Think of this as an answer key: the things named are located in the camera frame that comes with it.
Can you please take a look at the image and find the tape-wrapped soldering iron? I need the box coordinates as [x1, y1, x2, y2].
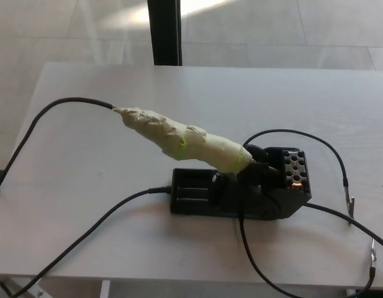
[112, 105, 273, 174]

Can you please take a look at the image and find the black soldering iron base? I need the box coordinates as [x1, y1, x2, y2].
[169, 146, 313, 221]

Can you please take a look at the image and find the black vertical pillar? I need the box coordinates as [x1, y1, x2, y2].
[146, 0, 183, 66]

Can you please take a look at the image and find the black base power cable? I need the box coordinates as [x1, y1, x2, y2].
[11, 185, 173, 298]

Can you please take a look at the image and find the black cable with alligator clip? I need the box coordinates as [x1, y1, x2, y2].
[237, 214, 378, 294]
[242, 129, 356, 226]

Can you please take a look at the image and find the black soldering iron cable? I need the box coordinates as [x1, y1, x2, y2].
[0, 97, 114, 205]

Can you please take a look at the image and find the plain black cable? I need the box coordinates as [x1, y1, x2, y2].
[302, 203, 383, 252]

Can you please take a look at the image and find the dark table frame brace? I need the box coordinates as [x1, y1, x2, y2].
[0, 277, 15, 298]

